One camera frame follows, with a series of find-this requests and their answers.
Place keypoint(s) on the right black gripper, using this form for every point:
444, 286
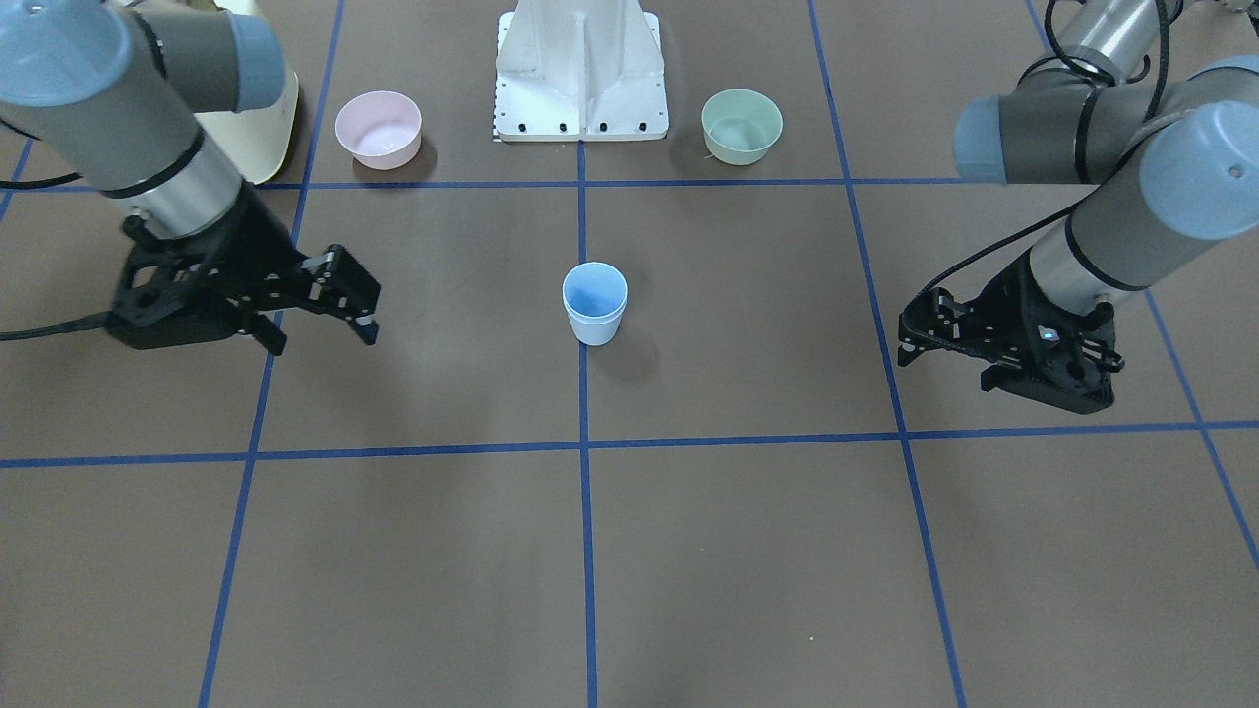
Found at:
258, 243

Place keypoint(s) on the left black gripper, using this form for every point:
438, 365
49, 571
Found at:
1010, 295

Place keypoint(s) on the blue cup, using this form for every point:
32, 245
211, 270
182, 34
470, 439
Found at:
594, 331
595, 292

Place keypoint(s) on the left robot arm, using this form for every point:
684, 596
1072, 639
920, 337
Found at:
1171, 171

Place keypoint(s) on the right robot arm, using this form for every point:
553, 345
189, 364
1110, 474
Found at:
116, 89

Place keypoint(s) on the cream toaster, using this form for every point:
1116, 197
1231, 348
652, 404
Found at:
258, 128

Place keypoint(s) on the pink bowl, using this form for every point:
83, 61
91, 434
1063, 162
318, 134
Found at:
381, 129

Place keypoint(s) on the green bowl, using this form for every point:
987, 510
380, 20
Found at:
740, 125

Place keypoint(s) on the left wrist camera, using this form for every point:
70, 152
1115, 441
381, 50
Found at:
1062, 360

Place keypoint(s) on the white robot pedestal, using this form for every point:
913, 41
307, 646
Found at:
579, 71

